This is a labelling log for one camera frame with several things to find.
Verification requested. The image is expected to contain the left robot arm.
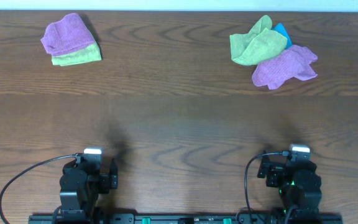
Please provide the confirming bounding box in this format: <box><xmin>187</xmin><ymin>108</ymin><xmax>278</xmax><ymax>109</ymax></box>
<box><xmin>52</xmin><ymin>153</ymin><xmax>118</xmax><ymax>223</ymax></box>

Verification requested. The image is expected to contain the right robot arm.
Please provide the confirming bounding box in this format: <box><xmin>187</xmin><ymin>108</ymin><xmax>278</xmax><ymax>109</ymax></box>
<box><xmin>257</xmin><ymin>151</ymin><xmax>322</xmax><ymax>223</ymax></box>

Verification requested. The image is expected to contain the right black cable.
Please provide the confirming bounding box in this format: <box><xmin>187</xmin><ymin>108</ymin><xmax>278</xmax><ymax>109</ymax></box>
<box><xmin>235</xmin><ymin>151</ymin><xmax>291</xmax><ymax>223</ymax></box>

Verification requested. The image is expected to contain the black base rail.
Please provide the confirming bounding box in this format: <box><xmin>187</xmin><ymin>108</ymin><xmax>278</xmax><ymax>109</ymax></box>
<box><xmin>28</xmin><ymin>211</ymin><xmax>343</xmax><ymax>224</ymax></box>

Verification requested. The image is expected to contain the folded green cloth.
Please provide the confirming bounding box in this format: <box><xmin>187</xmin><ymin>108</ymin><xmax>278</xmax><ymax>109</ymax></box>
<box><xmin>52</xmin><ymin>42</ymin><xmax>102</xmax><ymax>67</ymax></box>

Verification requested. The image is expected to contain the blue cloth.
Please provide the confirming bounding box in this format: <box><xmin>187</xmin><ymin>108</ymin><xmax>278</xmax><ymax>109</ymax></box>
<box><xmin>273</xmin><ymin>23</ymin><xmax>293</xmax><ymax>49</ymax></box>

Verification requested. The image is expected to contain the black cable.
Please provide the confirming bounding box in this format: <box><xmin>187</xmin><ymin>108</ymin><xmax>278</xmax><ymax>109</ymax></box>
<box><xmin>235</xmin><ymin>151</ymin><xmax>291</xmax><ymax>223</ymax></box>
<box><xmin>0</xmin><ymin>154</ymin><xmax>82</xmax><ymax>224</ymax></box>

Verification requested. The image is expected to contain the folded purple cloth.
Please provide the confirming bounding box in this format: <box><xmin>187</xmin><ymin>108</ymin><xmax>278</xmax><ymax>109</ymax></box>
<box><xmin>40</xmin><ymin>13</ymin><xmax>95</xmax><ymax>56</ymax></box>

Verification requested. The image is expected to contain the left black cable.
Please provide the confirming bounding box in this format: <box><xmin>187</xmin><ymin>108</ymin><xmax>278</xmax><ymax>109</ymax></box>
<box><xmin>0</xmin><ymin>154</ymin><xmax>82</xmax><ymax>224</ymax></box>

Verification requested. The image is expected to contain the purple microfiber cloth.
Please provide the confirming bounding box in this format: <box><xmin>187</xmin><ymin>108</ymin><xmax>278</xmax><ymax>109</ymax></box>
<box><xmin>252</xmin><ymin>45</ymin><xmax>318</xmax><ymax>90</ymax></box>

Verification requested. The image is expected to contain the crumpled green cloth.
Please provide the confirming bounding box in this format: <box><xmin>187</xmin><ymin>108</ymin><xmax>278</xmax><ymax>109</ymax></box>
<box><xmin>229</xmin><ymin>15</ymin><xmax>288</xmax><ymax>66</ymax></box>

